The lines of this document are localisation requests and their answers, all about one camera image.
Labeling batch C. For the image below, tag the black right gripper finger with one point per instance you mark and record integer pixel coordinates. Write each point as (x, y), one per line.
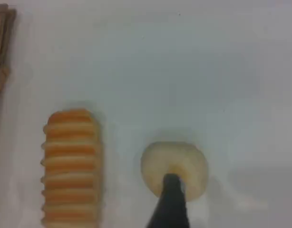
(171, 204)

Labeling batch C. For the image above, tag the round egg yolk pastry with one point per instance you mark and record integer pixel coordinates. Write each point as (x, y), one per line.
(160, 161)

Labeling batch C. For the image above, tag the long ridged bread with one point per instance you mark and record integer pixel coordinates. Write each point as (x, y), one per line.
(70, 166)

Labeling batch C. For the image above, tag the brown jute tote bag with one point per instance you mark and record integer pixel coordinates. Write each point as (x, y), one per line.
(1, 35)

